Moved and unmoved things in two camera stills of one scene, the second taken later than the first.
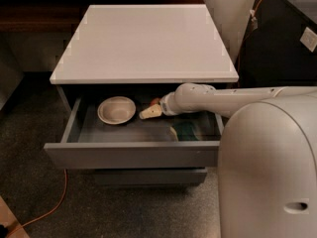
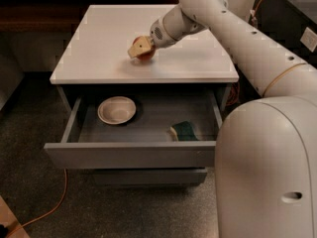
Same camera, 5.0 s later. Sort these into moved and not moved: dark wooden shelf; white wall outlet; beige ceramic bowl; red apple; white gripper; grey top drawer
Moved: red apple; white gripper
Not moved: dark wooden shelf; white wall outlet; grey top drawer; beige ceramic bowl
